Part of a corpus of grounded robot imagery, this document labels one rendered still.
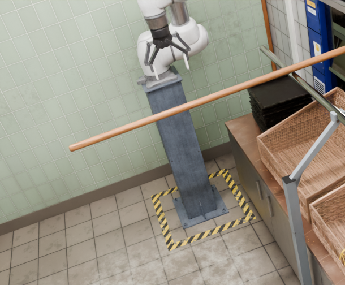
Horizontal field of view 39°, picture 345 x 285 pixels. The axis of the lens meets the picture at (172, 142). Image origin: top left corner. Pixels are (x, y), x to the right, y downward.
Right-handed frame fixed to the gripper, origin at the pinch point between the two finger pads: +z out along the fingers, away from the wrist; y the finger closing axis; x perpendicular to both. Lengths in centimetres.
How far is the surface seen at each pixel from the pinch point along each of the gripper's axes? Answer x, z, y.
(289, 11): -70, 20, -82
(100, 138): 12.1, 12.3, 37.4
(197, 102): 11.9, 11.8, -5.1
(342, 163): 9, 73, -67
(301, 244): 49, 71, -26
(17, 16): -112, -16, 67
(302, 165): 49, 32, -32
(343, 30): -13, 15, -84
